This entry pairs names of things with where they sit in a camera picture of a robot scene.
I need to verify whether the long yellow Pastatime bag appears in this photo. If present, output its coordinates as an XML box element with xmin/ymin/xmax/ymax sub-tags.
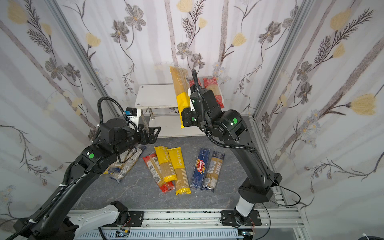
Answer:
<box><xmin>168</xmin><ymin>147</ymin><xmax>191</xmax><ymax>195</ymax></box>

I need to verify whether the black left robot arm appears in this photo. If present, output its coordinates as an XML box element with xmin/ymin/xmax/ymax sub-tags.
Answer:
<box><xmin>8</xmin><ymin>97</ymin><xmax>161</xmax><ymax>240</ymax></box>

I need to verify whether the blue Barilla spaghetti pack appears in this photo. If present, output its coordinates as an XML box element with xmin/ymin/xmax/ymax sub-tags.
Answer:
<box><xmin>190</xmin><ymin>148</ymin><xmax>210</xmax><ymax>190</ymax></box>

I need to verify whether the red slim spaghetti pack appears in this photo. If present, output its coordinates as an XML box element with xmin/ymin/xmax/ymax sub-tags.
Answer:
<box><xmin>143</xmin><ymin>153</ymin><xmax>175</xmax><ymax>193</ymax></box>

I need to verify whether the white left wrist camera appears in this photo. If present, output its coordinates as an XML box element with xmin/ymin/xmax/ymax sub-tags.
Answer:
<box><xmin>125</xmin><ymin>107</ymin><xmax>142</xmax><ymax>127</ymax></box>

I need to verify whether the red spaghetti bag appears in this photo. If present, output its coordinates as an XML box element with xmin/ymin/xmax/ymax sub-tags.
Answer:
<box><xmin>187</xmin><ymin>77</ymin><xmax>203</xmax><ymax>88</ymax></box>
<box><xmin>204</xmin><ymin>76</ymin><xmax>224</xmax><ymax>109</ymax></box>

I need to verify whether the yellow pasta bag far left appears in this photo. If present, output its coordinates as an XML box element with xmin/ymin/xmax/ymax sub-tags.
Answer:
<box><xmin>103</xmin><ymin>167</ymin><xmax>111</xmax><ymax>175</ymax></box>

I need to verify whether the white two-tier metal shelf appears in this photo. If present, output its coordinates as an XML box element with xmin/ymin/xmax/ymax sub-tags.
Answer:
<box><xmin>135</xmin><ymin>84</ymin><xmax>205</xmax><ymax>138</ymax></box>

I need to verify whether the short yellow Pastatime bag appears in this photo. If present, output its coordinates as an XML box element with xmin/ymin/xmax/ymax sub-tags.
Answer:
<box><xmin>155</xmin><ymin>146</ymin><xmax>177</xmax><ymax>183</ymax></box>

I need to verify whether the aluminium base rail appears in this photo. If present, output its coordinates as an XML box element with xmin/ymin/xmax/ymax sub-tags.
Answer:
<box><xmin>77</xmin><ymin>209</ymin><xmax>310</xmax><ymax>240</ymax></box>

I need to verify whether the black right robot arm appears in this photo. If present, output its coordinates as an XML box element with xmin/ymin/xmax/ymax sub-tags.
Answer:
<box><xmin>182</xmin><ymin>69</ymin><xmax>283</xmax><ymax>227</ymax></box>

